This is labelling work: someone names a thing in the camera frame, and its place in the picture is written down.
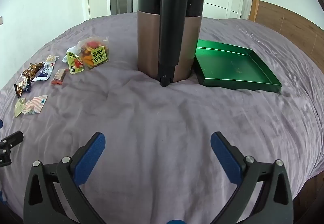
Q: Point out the green metal tray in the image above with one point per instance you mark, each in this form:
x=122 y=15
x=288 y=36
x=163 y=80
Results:
x=232 y=67

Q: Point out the white wall socket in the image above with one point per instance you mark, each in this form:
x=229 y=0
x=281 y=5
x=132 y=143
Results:
x=1 y=20

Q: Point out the brown snack packet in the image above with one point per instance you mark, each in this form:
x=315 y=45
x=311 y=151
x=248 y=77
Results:
x=22 y=86
x=33 y=70

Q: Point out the pale green snack packet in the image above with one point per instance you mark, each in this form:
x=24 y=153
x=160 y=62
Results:
x=19 y=109

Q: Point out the white blue oat bar packet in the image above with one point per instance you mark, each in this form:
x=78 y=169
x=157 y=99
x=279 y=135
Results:
x=45 y=68

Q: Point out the small red brown snack bar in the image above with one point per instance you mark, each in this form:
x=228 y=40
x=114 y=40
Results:
x=58 y=77

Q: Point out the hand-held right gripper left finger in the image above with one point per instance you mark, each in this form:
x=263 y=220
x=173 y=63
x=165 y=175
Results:
x=89 y=158

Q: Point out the pink striped snack packet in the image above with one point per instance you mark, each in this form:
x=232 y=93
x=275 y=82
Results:
x=36 y=103

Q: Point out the brown black electric jug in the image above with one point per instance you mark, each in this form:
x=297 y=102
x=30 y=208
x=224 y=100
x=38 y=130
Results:
x=149 y=44

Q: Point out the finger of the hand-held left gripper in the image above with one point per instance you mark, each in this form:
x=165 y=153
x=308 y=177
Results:
x=12 y=138

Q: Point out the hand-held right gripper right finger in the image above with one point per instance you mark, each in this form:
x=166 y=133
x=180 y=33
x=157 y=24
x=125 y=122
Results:
x=226 y=158

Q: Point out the clear bag of colourful candies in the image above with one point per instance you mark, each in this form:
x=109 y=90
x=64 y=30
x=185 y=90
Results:
x=91 y=52

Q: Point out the wooden headboard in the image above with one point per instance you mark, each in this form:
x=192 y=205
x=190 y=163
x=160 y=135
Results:
x=286 y=24

